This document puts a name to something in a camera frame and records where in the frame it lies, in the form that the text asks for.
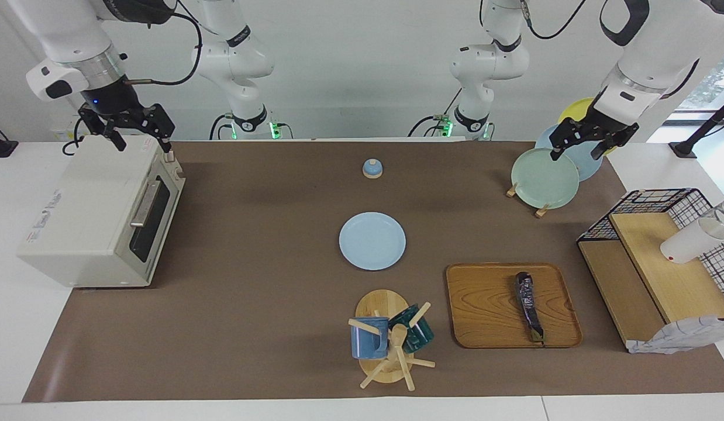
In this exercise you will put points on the yellow plate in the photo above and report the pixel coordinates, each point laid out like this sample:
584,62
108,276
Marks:
575,111

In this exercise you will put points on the blue mug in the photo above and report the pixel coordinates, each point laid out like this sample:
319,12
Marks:
368,342

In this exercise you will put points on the black camera stand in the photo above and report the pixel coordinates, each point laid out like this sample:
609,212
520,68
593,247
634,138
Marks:
704,128

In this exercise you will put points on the pale green plate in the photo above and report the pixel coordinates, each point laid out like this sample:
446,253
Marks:
543,181

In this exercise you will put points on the white toaster oven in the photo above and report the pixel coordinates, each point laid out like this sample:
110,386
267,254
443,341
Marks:
87,204

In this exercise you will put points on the wooden plate rack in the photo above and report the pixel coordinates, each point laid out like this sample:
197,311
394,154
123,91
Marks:
540,211

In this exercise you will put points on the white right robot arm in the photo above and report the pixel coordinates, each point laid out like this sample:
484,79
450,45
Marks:
64,35

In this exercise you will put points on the brown table mat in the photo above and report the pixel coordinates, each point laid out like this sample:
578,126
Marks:
268,280

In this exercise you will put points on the white cup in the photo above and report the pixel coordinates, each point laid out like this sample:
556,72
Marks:
686,242

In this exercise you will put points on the glass oven door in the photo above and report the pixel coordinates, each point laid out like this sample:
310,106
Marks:
148,234

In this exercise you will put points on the dark green mug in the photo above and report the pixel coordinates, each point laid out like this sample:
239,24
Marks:
417,336

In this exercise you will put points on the glass window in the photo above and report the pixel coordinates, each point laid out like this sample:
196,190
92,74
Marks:
713,82

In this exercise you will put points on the large light blue plate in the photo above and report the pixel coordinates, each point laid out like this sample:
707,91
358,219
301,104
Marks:
587,161

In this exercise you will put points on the wooden mug tree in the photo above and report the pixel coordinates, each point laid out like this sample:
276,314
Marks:
382,304

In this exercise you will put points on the wooden serving tray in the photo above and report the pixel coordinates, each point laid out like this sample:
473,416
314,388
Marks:
485,307

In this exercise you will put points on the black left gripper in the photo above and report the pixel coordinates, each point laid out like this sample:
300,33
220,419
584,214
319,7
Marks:
607,126

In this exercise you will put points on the small light blue plate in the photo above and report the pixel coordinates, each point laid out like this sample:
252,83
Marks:
372,241

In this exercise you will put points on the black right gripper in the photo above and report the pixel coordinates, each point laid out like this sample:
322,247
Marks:
113,96

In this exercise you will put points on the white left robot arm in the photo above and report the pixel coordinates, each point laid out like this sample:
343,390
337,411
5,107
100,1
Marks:
648,41

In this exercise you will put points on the white patterned cloth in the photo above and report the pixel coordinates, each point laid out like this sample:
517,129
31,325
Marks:
678,339

